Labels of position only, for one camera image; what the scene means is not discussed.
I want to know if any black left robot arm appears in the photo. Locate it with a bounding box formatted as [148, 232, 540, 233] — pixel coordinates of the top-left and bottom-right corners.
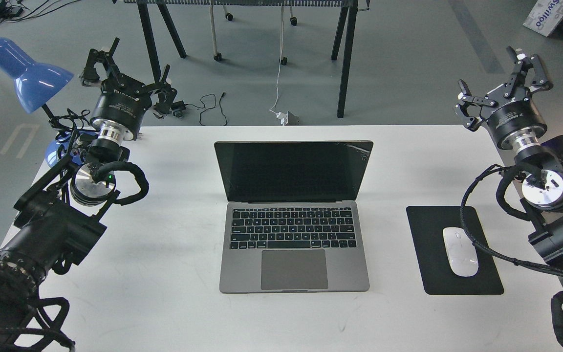
[0, 38, 177, 352]

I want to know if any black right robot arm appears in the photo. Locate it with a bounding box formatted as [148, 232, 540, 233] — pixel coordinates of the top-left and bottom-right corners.
[454, 47, 563, 278]

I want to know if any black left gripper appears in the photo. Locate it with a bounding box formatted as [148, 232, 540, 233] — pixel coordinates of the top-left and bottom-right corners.
[79, 37, 177, 137]

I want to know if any white wireless mouse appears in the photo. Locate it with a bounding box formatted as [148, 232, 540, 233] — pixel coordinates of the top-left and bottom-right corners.
[442, 227, 479, 278]

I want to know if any white charging cable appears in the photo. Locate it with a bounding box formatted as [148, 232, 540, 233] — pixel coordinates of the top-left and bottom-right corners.
[269, 5, 286, 118]

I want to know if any white cardboard box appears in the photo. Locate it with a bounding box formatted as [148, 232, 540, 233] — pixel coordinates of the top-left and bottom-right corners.
[522, 0, 563, 37]

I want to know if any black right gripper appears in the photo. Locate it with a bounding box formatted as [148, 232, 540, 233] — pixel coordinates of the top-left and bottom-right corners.
[454, 46, 554, 149]

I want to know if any grey open laptop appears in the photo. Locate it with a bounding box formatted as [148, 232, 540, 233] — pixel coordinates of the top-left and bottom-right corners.
[214, 140, 373, 294]

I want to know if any white power adapter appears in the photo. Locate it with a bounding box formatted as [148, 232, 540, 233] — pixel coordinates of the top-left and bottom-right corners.
[275, 111, 300, 126]

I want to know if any black cable bundle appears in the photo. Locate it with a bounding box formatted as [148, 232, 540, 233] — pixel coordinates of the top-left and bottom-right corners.
[0, 0, 83, 44]

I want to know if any black mouse pad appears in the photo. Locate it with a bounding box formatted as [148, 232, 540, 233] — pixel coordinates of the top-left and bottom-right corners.
[406, 206, 503, 295]

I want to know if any black cable on floor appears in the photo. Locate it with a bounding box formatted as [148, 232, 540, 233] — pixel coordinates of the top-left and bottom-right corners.
[184, 91, 228, 127]

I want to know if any blue desk lamp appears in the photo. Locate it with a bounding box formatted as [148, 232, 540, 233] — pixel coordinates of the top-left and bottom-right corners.
[0, 37, 97, 166]

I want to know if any black trestle table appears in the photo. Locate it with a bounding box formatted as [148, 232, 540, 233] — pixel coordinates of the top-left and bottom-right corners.
[113, 0, 371, 119]

